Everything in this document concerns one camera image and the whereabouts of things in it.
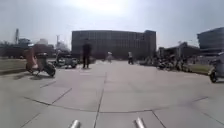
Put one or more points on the dark wide building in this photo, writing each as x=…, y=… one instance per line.
x=113, y=43

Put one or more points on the row of parked bikes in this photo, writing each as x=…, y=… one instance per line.
x=170, y=63

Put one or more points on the red scooter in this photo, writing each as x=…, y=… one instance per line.
x=40, y=65

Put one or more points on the low dark building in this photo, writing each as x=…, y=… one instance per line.
x=180, y=50

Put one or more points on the grey concrete slab pavement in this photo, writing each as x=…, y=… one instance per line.
x=116, y=90

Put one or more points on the row of distant buildings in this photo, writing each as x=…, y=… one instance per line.
x=16, y=49

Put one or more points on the grass patch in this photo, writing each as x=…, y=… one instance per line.
x=11, y=64
x=200, y=68

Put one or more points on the robot's own part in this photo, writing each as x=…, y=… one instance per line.
x=140, y=123
x=75, y=124

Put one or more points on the person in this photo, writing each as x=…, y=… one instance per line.
x=130, y=57
x=86, y=53
x=109, y=56

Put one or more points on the pale scooter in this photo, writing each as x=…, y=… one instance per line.
x=216, y=68

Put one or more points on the dark glass building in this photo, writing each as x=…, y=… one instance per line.
x=211, y=40

